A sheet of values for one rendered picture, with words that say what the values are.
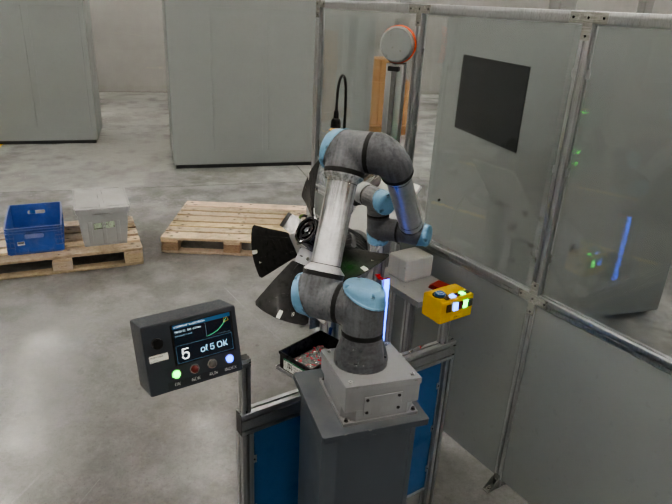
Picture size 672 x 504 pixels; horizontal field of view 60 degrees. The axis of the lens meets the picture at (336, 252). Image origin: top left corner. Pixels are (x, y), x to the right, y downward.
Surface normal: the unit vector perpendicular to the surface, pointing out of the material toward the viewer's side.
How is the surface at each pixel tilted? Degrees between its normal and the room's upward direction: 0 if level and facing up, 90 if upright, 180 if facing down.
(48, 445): 0
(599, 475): 90
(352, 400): 90
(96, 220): 95
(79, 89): 90
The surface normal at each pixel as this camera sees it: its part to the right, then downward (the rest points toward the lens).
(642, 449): -0.83, 0.18
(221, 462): 0.05, -0.92
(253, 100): 0.29, 0.39
